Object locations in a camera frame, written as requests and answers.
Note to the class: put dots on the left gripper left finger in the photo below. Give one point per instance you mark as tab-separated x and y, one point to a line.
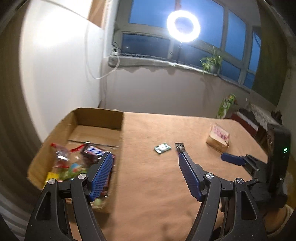
49	219

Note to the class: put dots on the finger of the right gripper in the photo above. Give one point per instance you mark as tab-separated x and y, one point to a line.
236	160

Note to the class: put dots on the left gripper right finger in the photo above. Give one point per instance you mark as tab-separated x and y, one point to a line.
242	219

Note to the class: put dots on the packaged sliced bread loaf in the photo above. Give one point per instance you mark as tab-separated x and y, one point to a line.
218	138

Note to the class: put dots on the small dark candy wrapper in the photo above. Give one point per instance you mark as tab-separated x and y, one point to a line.
180	147

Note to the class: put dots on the dark chocolate bar wrapper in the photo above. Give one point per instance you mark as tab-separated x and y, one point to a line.
97	152

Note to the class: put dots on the green mint candy packet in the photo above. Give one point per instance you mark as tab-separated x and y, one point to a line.
164	147

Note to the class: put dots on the gold foil candy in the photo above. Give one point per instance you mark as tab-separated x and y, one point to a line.
51	175

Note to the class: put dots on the white lace cloth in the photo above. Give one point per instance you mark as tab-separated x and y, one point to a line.
262	116

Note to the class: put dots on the green gift bag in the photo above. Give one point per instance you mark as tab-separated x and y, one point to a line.
225	105

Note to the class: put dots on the tan table blanket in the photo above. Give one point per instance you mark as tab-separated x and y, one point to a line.
168	177

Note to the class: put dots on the brown cardboard box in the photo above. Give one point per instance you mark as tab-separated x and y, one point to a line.
87	143

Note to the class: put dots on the potted green plant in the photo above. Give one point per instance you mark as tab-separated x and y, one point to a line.
213	63

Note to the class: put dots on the ring light on tripod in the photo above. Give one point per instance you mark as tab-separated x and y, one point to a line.
184	27

